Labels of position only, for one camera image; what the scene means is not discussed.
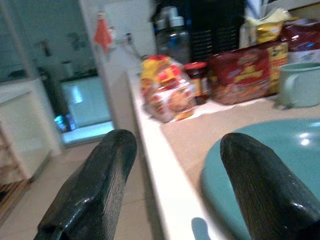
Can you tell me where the orange hanging cloth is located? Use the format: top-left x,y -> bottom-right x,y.
93,11 -> 113,52

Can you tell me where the yellow snack packet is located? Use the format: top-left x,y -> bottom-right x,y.
254,8 -> 297,45

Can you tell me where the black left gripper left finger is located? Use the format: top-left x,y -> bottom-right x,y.
33,128 -> 138,240

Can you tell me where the white kitchen cabinet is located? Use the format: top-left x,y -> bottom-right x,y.
61,76 -> 112,130

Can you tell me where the pale green mug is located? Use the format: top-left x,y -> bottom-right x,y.
276,62 -> 320,109

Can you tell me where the dark red snack packet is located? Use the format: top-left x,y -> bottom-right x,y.
279,18 -> 320,53

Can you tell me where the clear plastic water bottle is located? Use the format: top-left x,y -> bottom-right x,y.
154,16 -> 191,65

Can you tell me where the teal round plate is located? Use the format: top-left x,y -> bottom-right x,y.
199,118 -> 320,240

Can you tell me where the red yellow snack bag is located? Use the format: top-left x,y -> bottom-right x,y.
140,54 -> 196,123

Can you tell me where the black slatted appliance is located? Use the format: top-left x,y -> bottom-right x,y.
189,0 -> 246,63

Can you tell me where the dark jar with red lid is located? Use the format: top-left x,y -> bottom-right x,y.
184,61 -> 210,105

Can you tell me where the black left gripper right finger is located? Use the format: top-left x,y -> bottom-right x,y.
219,132 -> 320,240

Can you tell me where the red snack box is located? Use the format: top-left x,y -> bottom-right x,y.
207,41 -> 289,105

